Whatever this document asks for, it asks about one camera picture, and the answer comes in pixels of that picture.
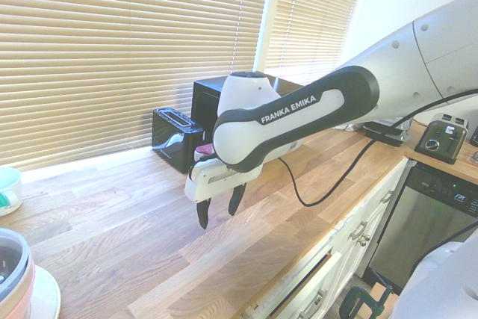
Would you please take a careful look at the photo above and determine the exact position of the white kitchen cabinet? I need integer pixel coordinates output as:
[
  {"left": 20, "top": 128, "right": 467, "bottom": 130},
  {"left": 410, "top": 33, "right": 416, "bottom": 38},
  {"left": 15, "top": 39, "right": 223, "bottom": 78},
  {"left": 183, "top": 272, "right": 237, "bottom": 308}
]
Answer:
[{"left": 238, "top": 156, "right": 418, "bottom": 319}]

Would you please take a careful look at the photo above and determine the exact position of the black flat tray appliance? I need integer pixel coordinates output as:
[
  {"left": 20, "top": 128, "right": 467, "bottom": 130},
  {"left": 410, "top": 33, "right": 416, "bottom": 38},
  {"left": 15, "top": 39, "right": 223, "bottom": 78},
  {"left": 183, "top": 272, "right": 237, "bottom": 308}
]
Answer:
[{"left": 363, "top": 117, "right": 410, "bottom": 149}]

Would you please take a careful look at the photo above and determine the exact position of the stainless steel dishwasher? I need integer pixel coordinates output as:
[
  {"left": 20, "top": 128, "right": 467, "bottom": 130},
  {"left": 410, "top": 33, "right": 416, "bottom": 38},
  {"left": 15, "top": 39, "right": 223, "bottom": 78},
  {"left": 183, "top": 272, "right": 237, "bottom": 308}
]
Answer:
[{"left": 364, "top": 161, "right": 478, "bottom": 292}]

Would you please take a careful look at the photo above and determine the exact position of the wrist camera with red part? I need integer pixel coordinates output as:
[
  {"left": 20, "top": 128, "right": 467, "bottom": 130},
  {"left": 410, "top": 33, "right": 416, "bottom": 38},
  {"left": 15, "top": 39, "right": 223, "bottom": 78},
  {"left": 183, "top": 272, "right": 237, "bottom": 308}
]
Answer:
[{"left": 192, "top": 143, "right": 217, "bottom": 164}]

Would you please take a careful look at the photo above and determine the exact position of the narrow beige window blind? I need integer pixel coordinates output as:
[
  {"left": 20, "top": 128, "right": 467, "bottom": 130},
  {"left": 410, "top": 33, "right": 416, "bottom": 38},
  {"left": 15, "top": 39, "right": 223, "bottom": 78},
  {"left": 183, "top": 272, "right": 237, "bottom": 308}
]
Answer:
[{"left": 262, "top": 0, "right": 370, "bottom": 87}]

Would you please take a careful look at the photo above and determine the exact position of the green clamp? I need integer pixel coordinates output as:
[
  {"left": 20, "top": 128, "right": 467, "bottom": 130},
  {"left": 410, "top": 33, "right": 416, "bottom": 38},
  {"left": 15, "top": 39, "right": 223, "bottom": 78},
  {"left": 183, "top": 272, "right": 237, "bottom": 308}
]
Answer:
[{"left": 341, "top": 284, "right": 394, "bottom": 319}]

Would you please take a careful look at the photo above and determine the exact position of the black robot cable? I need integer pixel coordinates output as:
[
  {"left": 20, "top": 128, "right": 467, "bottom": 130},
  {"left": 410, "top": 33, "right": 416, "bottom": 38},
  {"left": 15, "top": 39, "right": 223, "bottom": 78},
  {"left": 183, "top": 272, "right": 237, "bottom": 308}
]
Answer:
[{"left": 278, "top": 89, "right": 478, "bottom": 208}]

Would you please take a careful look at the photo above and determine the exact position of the black box-shaped oven appliance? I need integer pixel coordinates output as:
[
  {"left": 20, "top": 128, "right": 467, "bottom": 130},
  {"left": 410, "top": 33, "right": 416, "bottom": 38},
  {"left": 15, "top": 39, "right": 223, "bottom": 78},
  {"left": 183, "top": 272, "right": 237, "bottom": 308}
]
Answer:
[{"left": 192, "top": 75, "right": 304, "bottom": 137}]

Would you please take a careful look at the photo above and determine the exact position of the stainless steel two-slot toaster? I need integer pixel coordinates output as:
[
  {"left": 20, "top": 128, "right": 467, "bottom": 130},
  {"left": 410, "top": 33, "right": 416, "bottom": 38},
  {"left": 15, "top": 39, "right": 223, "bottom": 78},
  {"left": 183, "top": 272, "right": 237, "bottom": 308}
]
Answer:
[{"left": 413, "top": 112, "right": 470, "bottom": 165}]

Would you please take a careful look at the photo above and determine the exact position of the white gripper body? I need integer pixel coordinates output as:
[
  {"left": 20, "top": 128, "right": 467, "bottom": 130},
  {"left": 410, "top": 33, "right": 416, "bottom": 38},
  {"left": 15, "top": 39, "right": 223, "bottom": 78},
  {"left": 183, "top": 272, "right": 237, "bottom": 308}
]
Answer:
[{"left": 184, "top": 157, "right": 263, "bottom": 203}]

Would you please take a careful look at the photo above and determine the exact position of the pink bowl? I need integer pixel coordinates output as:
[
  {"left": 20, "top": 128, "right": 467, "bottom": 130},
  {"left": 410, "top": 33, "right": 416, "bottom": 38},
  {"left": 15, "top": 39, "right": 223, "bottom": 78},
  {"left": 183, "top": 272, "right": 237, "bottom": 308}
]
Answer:
[{"left": 0, "top": 258, "right": 37, "bottom": 319}]

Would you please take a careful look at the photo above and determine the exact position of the white mug with green handle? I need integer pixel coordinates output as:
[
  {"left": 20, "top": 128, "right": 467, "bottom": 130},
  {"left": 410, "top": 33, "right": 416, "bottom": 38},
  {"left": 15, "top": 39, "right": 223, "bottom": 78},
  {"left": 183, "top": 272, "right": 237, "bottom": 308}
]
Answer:
[{"left": 0, "top": 166, "right": 23, "bottom": 217}]

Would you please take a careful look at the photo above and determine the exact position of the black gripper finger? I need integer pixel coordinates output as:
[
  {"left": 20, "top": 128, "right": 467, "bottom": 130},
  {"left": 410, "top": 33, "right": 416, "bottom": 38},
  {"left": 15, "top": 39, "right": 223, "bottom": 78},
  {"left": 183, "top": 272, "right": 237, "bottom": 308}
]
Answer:
[
  {"left": 195, "top": 198, "right": 211, "bottom": 230},
  {"left": 228, "top": 183, "right": 248, "bottom": 217}
]

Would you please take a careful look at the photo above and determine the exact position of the grey plastic container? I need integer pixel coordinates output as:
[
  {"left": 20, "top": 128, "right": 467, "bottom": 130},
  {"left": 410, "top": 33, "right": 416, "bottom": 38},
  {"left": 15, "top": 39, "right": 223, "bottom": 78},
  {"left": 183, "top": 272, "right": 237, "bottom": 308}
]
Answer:
[{"left": 0, "top": 226, "right": 31, "bottom": 290}]

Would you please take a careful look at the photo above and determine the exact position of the white plate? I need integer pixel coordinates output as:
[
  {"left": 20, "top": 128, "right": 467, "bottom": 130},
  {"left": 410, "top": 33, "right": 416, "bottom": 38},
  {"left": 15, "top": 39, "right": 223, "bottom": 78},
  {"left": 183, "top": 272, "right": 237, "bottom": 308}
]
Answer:
[{"left": 28, "top": 264, "right": 62, "bottom": 319}]

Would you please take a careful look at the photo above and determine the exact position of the black single-slot toaster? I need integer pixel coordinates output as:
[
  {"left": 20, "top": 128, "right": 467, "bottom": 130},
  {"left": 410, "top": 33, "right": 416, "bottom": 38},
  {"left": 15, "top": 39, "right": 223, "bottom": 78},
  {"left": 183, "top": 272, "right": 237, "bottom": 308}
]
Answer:
[{"left": 151, "top": 107, "right": 206, "bottom": 175}]

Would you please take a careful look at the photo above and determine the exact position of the wide beige window blind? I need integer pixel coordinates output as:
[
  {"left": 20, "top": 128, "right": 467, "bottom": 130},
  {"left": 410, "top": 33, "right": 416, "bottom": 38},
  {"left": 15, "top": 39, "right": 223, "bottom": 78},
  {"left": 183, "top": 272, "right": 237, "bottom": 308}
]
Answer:
[{"left": 0, "top": 0, "right": 273, "bottom": 173}]

